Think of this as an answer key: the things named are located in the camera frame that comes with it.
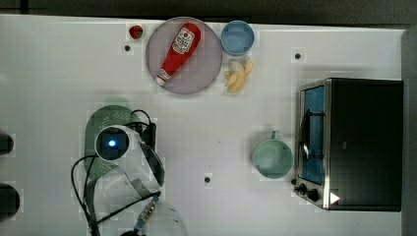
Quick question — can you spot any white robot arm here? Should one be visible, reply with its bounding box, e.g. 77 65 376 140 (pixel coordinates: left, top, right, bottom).
85 125 189 236

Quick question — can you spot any peeled banana toy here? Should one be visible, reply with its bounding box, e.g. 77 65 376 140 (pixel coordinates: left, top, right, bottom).
224 59 253 93

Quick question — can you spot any grey round plate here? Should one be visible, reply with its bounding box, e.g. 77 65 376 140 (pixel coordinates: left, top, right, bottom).
146 17 222 94

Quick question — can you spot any green mug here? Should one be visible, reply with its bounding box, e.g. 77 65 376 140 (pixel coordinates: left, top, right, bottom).
251 131 293 179

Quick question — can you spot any red ketchup bottle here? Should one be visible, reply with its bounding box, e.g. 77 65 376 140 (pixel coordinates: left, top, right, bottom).
154 23 202 86

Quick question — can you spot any blue plastic cup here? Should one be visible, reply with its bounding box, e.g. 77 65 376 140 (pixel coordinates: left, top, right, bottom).
220 21 255 56

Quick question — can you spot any red strawberry toy top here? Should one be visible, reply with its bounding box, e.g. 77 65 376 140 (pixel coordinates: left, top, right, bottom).
129 25 143 39

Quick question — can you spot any black toaster oven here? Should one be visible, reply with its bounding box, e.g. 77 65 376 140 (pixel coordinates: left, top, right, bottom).
291 78 404 211

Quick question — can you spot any black round object upper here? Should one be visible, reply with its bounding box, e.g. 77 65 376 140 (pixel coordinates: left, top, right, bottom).
0 133 14 155

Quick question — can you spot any black round object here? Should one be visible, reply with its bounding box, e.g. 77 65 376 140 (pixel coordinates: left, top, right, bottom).
0 133 14 155
0 183 21 221

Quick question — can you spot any black round object lower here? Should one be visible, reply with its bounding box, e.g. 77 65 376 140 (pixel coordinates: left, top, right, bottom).
0 183 21 221

